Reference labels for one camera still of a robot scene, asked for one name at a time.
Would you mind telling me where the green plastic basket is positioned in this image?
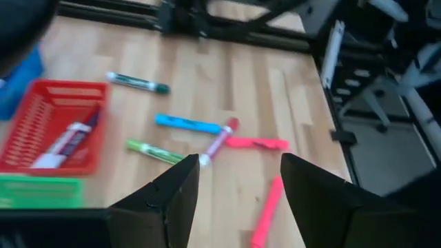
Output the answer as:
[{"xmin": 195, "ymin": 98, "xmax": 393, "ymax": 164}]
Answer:
[{"xmin": 0, "ymin": 174, "xmax": 85, "ymax": 209}]

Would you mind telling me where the black Expo marker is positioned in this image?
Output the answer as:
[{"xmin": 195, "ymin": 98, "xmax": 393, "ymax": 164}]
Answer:
[{"xmin": 105, "ymin": 71, "xmax": 171, "ymax": 95}]

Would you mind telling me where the blue highlighter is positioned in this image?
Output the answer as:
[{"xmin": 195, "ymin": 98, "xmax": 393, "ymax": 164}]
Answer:
[{"xmin": 154, "ymin": 113, "xmax": 222, "ymax": 136}]

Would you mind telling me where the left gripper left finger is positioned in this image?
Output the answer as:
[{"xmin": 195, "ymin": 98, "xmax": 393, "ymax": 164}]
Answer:
[{"xmin": 108, "ymin": 154, "xmax": 201, "ymax": 248}]

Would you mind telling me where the magenta Expo marker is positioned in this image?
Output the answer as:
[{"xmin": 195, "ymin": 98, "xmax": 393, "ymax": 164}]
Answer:
[{"xmin": 198, "ymin": 117, "xmax": 240, "ymax": 169}]

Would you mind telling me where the blue-violet thin Expo marker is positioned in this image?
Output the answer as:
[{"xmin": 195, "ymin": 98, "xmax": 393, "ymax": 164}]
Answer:
[{"xmin": 61, "ymin": 110, "xmax": 101, "ymax": 156}]

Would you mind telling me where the green Expo marker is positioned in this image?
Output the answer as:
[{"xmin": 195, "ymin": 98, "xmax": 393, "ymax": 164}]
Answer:
[{"xmin": 125, "ymin": 138, "xmax": 186, "ymax": 165}]

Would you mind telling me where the office chair base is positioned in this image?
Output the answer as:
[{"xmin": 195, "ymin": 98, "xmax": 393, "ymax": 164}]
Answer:
[{"xmin": 339, "ymin": 87, "xmax": 411, "ymax": 134}]

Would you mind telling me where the pink Sharpie highlighter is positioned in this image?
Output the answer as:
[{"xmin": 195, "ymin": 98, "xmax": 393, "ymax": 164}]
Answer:
[
  {"xmin": 249, "ymin": 175, "xmax": 285, "ymax": 248},
  {"xmin": 225, "ymin": 136, "xmax": 290, "ymax": 152}
]

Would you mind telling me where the red plastic basket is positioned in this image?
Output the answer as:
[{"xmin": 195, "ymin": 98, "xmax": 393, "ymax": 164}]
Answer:
[{"xmin": 0, "ymin": 79, "xmax": 110, "ymax": 177}]

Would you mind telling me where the black table edge clamp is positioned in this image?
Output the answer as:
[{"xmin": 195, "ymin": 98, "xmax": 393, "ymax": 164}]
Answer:
[{"xmin": 330, "ymin": 130, "xmax": 358, "ymax": 146}]

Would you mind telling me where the silver frame bracket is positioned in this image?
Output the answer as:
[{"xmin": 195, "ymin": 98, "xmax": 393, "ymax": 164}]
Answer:
[{"xmin": 320, "ymin": 19, "xmax": 346, "ymax": 90}]

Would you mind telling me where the red thin Expo marker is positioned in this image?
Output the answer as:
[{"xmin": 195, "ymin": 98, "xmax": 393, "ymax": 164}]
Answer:
[{"xmin": 31, "ymin": 122, "xmax": 93, "ymax": 169}]

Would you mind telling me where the blue plastic basket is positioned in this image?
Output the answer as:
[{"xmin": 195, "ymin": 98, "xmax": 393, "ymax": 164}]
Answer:
[{"xmin": 0, "ymin": 46, "xmax": 45, "ymax": 121}]

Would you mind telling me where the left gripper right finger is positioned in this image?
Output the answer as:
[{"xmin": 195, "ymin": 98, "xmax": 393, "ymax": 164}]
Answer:
[{"xmin": 280, "ymin": 153, "xmax": 407, "ymax": 248}]

